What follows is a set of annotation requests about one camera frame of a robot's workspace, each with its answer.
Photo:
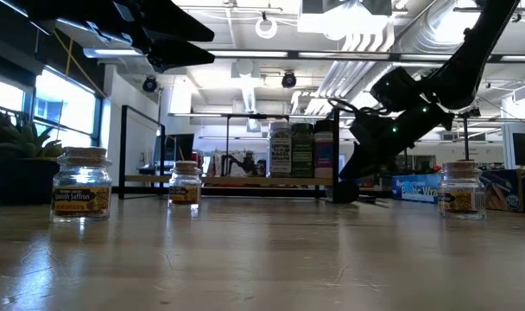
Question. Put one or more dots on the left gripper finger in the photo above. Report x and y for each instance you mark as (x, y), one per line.
(176, 54)
(172, 23)

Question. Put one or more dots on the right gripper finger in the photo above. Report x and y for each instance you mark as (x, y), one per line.
(357, 170)

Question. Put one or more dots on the green-lid oregano spice jar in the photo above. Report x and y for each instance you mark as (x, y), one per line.
(302, 151)

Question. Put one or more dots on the white-lid bagel seasoning jar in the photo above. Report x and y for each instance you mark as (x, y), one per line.
(280, 151)

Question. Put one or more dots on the small cork-top glass jar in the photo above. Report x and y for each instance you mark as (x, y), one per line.
(81, 194)
(185, 185)
(461, 194)

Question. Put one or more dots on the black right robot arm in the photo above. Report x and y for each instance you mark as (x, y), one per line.
(474, 65)

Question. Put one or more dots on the purple label black-lid spice jar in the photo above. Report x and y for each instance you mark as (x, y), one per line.
(324, 151)

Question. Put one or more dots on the blue plastic wrap box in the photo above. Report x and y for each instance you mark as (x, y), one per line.
(413, 190)

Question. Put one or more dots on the black pipe stand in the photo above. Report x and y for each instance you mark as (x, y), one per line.
(202, 115)
(466, 138)

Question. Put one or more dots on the long ceiling light strip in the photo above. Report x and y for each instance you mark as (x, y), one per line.
(517, 58)
(245, 54)

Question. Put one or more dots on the green succulent plant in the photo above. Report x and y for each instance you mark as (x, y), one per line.
(20, 173)

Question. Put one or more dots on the black ceiling camera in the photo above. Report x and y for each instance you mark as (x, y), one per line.
(150, 84)
(288, 80)

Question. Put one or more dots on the wooden shelf with black frame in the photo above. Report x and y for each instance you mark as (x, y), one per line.
(245, 179)

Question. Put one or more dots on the black aluminium table frame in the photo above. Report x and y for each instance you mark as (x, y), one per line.
(245, 192)

